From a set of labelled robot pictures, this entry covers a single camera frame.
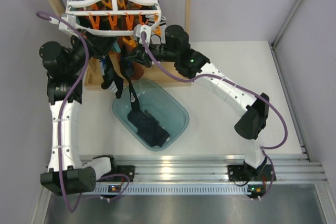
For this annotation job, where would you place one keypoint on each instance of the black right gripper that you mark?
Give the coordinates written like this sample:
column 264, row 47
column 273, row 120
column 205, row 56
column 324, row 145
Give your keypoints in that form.
column 142, row 55

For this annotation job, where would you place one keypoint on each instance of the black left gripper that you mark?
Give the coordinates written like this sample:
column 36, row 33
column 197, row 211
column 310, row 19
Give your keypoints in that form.
column 102, row 44

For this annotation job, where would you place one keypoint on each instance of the teal clothes peg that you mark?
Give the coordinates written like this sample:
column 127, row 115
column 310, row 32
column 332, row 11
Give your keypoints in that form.
column 116, row 47

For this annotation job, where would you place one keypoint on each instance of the black sock with white label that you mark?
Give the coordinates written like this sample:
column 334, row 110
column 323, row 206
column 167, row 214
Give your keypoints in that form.
column 111, row 80

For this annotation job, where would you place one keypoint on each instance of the white plastic clip hanger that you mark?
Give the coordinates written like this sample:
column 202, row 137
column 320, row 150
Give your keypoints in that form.
column 114, row 17

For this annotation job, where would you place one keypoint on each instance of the black striped sock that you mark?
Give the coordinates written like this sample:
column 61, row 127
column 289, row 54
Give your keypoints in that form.
column 131, row 87

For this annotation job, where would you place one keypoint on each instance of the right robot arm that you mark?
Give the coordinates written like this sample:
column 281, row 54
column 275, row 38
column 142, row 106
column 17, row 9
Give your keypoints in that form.
column 176, row 58

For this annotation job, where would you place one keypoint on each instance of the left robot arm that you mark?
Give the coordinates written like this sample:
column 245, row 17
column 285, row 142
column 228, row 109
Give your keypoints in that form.
column 66, row 175

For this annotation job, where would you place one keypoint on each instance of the orange clothes peg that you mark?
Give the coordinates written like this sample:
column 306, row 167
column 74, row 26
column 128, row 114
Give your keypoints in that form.
column 130, row 42

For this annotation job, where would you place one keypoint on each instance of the brown hanging sock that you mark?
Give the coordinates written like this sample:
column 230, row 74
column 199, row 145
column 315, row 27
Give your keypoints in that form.
column 138, row 70

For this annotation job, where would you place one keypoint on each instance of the teal plastic basin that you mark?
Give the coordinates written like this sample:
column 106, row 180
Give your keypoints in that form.
column 160, row 119

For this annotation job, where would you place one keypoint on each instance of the dark navy sock in basin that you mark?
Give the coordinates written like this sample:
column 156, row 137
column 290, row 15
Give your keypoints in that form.
column 148, row 128

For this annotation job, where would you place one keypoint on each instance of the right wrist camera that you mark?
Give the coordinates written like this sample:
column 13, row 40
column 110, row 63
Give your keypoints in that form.
column 139, row 30

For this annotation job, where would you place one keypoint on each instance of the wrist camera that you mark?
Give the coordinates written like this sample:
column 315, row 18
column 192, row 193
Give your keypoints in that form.
column 68, row 18
column 139, row 30

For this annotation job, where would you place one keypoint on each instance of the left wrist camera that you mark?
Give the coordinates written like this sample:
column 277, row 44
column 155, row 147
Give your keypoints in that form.
column 68, row 18

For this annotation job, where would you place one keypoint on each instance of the aluminium mounting rail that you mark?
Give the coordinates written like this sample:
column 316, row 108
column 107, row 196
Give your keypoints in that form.
column 212, row 175

